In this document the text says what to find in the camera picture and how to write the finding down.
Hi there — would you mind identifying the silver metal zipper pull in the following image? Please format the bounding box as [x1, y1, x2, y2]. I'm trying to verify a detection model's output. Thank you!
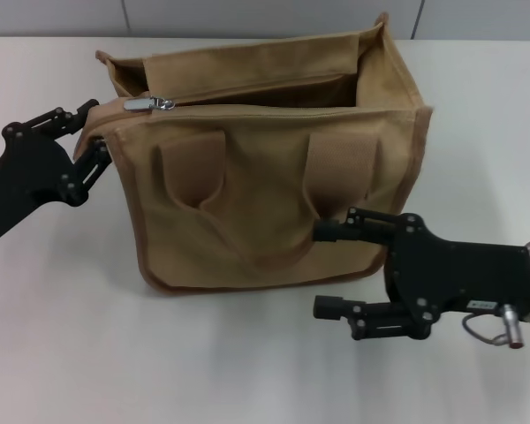
[123, 95, 177, 114]

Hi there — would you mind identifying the khaki canvas food bag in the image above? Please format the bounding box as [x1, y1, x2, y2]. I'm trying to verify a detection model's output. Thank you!
[72, 11, 435, 295]

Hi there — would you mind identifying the grey cable with metal connectors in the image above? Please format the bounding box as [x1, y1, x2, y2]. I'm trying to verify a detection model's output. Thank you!
[462, 303, 526, 351]

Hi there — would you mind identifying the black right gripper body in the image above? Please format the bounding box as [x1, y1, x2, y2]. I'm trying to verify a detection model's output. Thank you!
[382, 213, 530, 339]

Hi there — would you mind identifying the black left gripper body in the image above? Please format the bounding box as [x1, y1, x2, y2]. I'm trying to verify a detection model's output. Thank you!
[0, 123, 79, 261]

